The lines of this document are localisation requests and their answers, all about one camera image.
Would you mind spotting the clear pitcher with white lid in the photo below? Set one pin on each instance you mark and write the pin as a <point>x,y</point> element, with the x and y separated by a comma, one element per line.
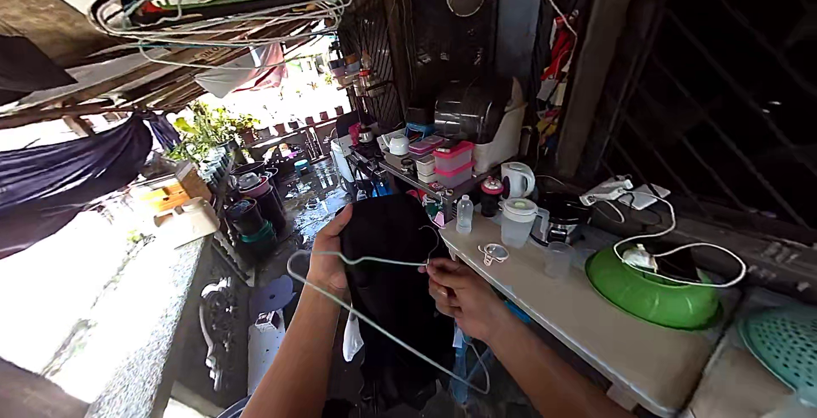
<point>516,225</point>

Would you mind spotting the white electric kettle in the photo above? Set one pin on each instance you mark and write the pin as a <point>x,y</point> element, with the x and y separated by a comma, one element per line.
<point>519,180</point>

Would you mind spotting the red hanging cloth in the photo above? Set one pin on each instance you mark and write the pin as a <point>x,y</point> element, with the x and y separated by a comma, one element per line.
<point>558,47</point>

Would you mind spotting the beige plastic jug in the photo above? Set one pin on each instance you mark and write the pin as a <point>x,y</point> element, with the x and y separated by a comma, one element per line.
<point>190,222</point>

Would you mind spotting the pink lidded food container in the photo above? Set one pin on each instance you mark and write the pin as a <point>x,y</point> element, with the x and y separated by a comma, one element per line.
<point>454,162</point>

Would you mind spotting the person's left hand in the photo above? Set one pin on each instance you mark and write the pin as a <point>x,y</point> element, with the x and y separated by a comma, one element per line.
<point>327,258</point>

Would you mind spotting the dark translucent dish cover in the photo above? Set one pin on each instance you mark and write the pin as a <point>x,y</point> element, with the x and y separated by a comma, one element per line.
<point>469,111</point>

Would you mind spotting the dark screened window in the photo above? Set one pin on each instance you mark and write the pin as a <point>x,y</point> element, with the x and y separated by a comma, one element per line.
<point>450,35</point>

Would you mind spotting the clear plastic bottle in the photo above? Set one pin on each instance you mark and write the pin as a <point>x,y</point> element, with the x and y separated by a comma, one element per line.
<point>464,217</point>

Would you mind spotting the clear plastic cup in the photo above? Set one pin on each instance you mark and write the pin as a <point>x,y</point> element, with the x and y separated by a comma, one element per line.
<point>558,261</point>

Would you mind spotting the person's left thumb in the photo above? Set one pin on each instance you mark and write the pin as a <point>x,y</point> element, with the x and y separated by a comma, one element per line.
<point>338,220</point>

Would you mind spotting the person's right hand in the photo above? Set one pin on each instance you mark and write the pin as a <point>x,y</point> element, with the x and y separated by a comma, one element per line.
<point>473,303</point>

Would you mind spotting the orange wooden crate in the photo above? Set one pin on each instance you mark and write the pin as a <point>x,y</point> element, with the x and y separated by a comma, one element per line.
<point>166,194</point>

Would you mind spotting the green plastic basin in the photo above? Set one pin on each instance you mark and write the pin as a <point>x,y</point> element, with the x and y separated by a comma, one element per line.
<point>664,303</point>

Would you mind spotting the dark jar with pink lid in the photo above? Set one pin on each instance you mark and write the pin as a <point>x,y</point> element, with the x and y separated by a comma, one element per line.
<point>491,198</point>

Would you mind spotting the beige table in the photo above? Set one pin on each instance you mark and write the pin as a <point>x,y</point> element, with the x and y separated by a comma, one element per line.
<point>561,303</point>

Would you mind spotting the metal kitchen table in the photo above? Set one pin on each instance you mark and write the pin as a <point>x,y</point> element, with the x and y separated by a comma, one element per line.
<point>408,178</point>

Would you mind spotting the black rice cooker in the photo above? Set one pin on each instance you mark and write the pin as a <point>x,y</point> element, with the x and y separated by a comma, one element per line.
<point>565,213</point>

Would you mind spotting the concrete ledge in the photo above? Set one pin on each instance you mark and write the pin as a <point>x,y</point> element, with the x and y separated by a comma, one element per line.
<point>150,335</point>

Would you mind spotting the pink purple food container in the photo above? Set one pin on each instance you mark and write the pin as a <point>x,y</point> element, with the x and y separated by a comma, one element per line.
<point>426,144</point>

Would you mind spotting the teal perforated colander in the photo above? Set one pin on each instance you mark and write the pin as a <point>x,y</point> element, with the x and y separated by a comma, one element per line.
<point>782,341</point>

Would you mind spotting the shelf with bottles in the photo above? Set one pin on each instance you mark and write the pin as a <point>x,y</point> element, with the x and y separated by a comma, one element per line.
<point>364,76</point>

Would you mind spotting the white and pink cloth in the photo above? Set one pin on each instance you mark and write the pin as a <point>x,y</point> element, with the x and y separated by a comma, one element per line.
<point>246,72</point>

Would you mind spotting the dark trash bin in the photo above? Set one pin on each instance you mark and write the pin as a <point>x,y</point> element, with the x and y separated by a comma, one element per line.
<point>273,204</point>

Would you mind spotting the black bucket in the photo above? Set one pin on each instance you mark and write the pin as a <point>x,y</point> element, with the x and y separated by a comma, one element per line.
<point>246,215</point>

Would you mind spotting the ornate grey baluster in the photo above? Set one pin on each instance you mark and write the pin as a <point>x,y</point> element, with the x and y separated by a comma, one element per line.
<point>217,335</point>

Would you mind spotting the white teapot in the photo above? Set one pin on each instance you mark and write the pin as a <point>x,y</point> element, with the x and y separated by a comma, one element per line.
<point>398,145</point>

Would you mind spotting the person's right forearm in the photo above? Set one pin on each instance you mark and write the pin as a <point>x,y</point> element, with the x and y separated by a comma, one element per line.
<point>549,367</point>

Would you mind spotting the black garment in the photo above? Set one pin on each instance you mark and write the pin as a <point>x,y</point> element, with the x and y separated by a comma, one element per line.
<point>389,239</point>

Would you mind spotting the person's right fingers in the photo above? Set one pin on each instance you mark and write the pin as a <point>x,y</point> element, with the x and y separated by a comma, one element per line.
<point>443,284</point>

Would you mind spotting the person's left forearm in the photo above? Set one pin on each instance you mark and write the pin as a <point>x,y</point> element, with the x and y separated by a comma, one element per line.
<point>300,360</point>

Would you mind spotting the green potted plants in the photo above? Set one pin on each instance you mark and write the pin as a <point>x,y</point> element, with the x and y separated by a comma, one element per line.
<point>207,129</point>

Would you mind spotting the white plastic dish rack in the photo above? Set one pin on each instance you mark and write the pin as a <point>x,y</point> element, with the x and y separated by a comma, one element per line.
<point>504,140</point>

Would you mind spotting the dark blue hanging cloth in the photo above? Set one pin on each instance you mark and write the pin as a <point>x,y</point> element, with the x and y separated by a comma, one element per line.
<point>70,175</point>

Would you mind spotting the small dark jar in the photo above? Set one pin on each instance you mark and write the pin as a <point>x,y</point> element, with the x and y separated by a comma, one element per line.
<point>407,166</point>

